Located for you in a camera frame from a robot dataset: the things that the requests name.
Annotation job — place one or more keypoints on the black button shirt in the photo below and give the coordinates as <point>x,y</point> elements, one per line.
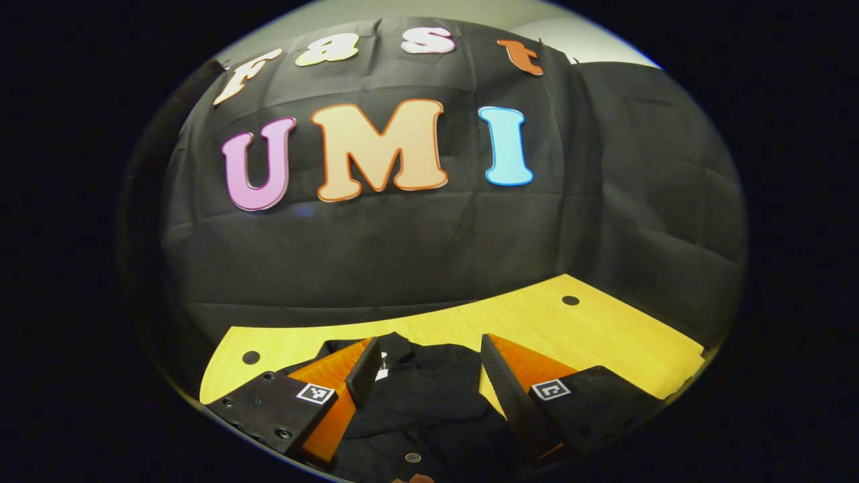
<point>429,402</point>

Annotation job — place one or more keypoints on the black backdrop cloth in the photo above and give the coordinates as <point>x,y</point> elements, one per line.
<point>436,255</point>

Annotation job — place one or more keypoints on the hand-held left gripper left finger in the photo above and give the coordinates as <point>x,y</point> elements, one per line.
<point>362,376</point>

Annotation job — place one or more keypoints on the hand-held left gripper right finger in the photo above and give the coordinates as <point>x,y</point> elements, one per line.
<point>513,402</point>

